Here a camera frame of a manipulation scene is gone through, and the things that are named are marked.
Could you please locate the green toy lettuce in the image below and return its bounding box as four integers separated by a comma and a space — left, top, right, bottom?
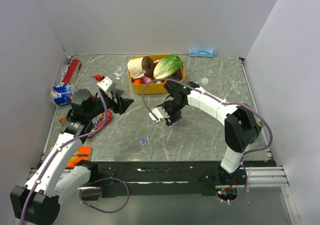
153, 53, 184, 79

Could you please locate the brown toy donut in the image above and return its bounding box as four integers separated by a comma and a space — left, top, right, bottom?
141, 56, 155, 77

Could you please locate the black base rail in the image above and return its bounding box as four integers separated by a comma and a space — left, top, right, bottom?
83, 161, 276, 198

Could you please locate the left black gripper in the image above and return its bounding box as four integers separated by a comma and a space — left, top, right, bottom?
86, 88, 134, 120

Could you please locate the purple cable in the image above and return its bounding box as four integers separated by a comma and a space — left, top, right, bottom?
19, 75, 110, 225
141, 77, 273, 203

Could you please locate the yellow plastic bin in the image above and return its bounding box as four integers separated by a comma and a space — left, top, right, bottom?
127, 54, 186, 95

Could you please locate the blue bottle cap front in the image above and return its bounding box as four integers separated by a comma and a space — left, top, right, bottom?
140, 138, 147, 145

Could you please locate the red snack bag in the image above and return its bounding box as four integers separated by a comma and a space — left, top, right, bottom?
91, 109, 112, 132

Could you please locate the blue white can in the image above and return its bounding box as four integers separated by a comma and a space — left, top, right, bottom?
51, 83, 76, 106

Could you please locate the orange toy fruit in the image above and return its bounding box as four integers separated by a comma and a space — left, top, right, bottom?
133, 78, 143, 85

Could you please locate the orange razor package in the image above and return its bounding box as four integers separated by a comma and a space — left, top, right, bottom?
65, 146, 92, 169

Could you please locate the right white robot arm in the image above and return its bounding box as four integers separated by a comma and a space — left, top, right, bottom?
160, 81, 262, 185

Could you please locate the purple toy eggplant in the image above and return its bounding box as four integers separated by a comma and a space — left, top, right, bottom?
173, 68, 184, 81

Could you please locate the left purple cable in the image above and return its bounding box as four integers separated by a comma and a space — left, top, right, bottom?
19, 75, 110, 225

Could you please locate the clear lying plastic bottle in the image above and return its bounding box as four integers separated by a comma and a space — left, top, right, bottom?
114, 66, 124, 80

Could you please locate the clear bottle with red label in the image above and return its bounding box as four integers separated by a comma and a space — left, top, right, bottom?
201, 77, 209, 86

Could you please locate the pink toy onion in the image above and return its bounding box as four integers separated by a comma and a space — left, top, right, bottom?
141, 76, 153, 84

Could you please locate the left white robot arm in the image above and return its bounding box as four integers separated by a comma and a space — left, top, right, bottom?
10, 89, 134, 225

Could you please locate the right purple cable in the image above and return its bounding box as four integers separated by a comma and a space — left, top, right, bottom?
141, 77, 273, 203

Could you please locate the red silver box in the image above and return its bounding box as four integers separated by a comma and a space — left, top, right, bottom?
54, 59, 82, 87

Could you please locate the blue tissue pack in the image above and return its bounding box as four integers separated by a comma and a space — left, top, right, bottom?
188, 49, 216, 58

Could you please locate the green glass bottle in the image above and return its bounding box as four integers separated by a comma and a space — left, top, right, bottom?
257, 120, 265, 128

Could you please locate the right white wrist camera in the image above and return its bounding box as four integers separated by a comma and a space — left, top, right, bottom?
148, 106, 170, 123

